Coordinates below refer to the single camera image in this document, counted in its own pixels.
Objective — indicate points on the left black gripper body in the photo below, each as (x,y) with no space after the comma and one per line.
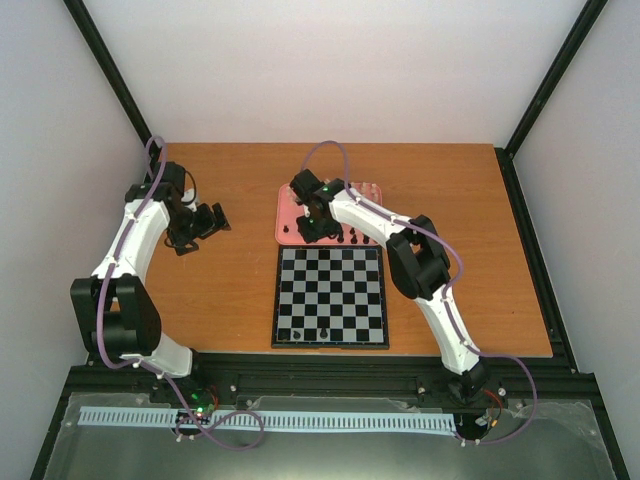
(188,226)

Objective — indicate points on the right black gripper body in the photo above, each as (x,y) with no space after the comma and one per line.
(317,229)

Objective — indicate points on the black rook chess piece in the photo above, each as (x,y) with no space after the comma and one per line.
(284,335)

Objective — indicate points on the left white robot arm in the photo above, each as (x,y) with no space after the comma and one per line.
(117,318)

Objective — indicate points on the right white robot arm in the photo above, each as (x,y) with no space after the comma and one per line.
(418,264)

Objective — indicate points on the left controller circuit board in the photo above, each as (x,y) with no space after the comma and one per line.
(205,403)

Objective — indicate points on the pink plastic tray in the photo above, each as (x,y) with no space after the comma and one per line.
(287,212)

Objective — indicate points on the black white chessboard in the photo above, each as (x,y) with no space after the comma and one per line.
(340,288)

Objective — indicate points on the clear acrylic cover sheet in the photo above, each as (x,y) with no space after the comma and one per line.
(562,442)

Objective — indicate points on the black aluminium frame base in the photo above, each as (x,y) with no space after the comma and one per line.
(415,382)

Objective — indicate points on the light blue slotted cable duct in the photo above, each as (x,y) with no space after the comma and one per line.
(272,421)

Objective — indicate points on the left black corner post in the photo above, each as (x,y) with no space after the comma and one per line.
(93,39)

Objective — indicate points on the black corner post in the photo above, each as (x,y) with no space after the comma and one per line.
(93,39)
(572,43)

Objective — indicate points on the right black corner post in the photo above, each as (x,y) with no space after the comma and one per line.
(572,43)

